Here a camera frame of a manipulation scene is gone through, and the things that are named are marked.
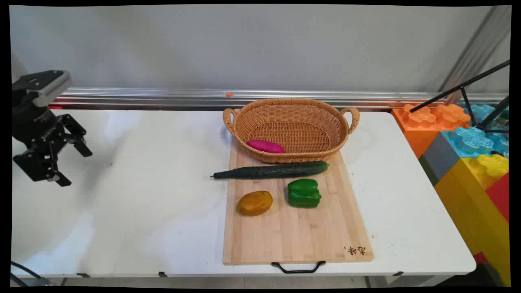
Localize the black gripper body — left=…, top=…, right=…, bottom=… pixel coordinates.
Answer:
left=11, top=90, right=66, bottom=152

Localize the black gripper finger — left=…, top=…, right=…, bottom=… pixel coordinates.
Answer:
left=13, top=139, right=72, bottom=187
left=56, top=114, right=93, bottom=158

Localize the magenta sweet potato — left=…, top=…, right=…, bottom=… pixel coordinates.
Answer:
left=247, top=140, right=285, bottom=154

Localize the brown potato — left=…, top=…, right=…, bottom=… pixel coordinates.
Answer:
left=237, top=190, right=274, bottom=216

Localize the dark green cucumber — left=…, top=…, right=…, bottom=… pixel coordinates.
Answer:
left=210, top=161, right=330, bottom=180

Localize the woven wicker basket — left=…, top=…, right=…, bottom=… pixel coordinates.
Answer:
left=223, top=98, right=360, bottom=164

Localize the green bell pepper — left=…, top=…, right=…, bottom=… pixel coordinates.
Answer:
left=287, top=179, right=322, bottom=209

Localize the bamboo cutting board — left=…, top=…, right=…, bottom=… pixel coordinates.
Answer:
left=222, top=109, right=374, bottom=274

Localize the orange toy block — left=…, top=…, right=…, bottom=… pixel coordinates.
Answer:
left=391, top=103, right=472, bottom=159

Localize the grey toy block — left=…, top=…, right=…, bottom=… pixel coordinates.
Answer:
left=418, top=133, right=460, bottom=187

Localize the black tripod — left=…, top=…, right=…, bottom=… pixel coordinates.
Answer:
left=409, top=60, right=510, bottom=134

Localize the yellow toy block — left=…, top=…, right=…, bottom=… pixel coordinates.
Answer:
left=434, top=154, right=511, bottom=287

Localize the blue toy block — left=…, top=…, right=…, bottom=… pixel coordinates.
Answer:
left=441, top=104, right=510, bottom=159

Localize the red toy block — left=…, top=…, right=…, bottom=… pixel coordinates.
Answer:
left=485, top=173, right=510, bottom=223

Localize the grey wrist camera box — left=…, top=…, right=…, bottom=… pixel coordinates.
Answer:
left=12, top=70, right=72, bottom=108

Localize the black cable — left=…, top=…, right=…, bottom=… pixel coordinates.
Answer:
left=11, top=261, right=50, bottom=287

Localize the aluminium rail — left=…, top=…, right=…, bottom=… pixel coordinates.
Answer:
left=49, top=87, right=509, bottom=109

